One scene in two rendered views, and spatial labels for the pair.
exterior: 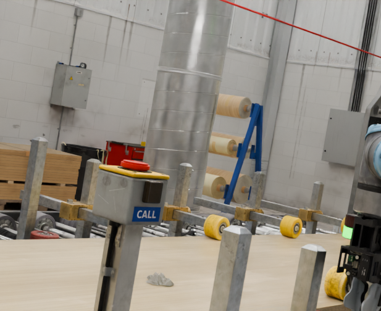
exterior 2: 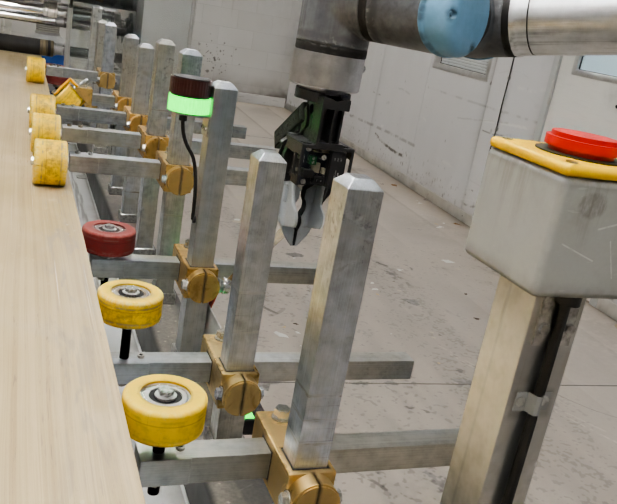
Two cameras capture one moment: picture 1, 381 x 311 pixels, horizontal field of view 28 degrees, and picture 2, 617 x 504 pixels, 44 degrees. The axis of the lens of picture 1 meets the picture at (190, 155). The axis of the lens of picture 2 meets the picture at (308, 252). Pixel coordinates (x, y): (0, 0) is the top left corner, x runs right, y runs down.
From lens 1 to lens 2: 110 cm
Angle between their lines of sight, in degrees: 64
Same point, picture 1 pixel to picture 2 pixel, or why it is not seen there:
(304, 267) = (266, 190)
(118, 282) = (546, 412)
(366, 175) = (336, 32)
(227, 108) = not seen: outside the picture
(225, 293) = (354, 297)
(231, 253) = (366, 228)
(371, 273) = not seen: hidden behind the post
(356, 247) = (326, 143)
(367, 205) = (339, 79)
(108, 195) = (594, 241)
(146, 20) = not seen: outside the picture
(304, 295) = (267, 231)
